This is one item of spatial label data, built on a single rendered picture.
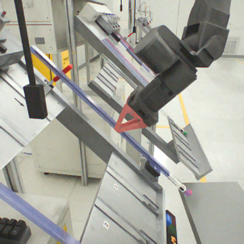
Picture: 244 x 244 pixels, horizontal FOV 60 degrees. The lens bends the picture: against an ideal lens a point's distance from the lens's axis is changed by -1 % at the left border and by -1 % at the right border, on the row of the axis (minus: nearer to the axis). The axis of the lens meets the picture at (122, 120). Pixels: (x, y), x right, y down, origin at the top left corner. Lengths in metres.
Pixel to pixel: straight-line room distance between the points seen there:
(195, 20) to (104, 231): 0.44
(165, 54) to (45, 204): 0.64
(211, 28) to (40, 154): 1.58
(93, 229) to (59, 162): 1.36
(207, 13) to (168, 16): 7.48
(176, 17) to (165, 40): 7.53
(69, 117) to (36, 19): 0.94
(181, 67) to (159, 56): 0.05
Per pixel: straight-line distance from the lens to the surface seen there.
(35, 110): 0.30
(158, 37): 0.40
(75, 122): 0.61
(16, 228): 0.72
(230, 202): 0.91
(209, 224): 0.81
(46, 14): 1.43
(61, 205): 0.81
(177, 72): 0.42
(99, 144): 0.62
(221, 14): 0.46
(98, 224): 0.46
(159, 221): 0.61
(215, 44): 0.43
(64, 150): 1.69
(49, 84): 0.57
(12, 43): 0.55
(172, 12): 7.93
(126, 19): 4.87
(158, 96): 0.42
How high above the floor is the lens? 1.20
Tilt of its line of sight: 26 degrees down
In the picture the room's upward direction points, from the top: straight up
